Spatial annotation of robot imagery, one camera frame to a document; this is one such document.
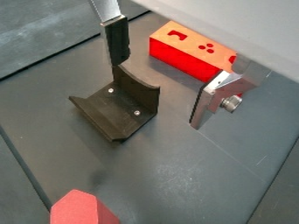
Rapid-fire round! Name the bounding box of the red foam shape board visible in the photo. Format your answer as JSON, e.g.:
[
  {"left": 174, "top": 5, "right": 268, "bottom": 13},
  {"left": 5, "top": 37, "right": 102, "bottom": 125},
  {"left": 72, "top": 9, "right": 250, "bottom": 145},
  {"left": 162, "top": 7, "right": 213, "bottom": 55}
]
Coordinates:
[{"left": 149, "top": 21, "right": 236, "bottom": 82}]

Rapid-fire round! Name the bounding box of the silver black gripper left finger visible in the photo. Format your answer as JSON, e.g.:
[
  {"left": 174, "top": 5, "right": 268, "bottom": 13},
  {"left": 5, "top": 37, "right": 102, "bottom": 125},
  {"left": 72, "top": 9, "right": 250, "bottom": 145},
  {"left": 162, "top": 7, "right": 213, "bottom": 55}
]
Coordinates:
[{"left": 88, "top": 0, "right": 130, "bottom": 67}]

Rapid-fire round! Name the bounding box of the red hexagon peg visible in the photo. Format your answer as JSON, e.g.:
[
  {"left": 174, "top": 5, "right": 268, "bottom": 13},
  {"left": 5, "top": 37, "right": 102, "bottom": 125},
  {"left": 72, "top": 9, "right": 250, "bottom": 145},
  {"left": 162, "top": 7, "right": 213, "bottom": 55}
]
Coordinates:
[{"left": 50, "top": 189, "right": 120, "bottom": 224}]

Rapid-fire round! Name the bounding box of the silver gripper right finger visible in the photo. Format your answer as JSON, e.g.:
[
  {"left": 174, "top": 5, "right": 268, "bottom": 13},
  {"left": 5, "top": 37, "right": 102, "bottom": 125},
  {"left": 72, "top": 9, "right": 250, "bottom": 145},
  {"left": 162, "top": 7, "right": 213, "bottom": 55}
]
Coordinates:
[{"left": 189, "top": 55, "right": 270, "bottom": 130}]

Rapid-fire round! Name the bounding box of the black curved holder stand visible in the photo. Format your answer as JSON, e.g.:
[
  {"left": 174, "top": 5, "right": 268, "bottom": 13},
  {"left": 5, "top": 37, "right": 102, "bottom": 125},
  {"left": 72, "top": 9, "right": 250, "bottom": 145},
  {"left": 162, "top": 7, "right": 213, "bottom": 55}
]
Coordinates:
[{"left": 69, "top": 66, "right": 160, "bottom": 142}]

